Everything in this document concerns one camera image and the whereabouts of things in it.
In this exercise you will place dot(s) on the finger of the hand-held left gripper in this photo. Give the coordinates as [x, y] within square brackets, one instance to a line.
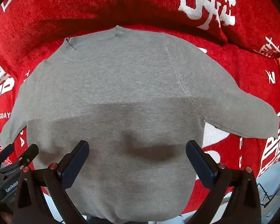
[4, 153]
[28, 155]

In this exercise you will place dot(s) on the grey sweater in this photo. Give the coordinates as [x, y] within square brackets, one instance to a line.
[130, 93]

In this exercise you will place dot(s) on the red printed cushion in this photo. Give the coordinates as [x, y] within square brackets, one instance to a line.
[95, 0]

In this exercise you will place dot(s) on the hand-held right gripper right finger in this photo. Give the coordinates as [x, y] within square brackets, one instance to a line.
[201, 165]

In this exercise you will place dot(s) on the red printed blanket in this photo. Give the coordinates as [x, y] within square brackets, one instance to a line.
[252, 74]

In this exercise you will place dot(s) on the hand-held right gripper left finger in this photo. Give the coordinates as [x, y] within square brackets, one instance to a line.
[72, 165]

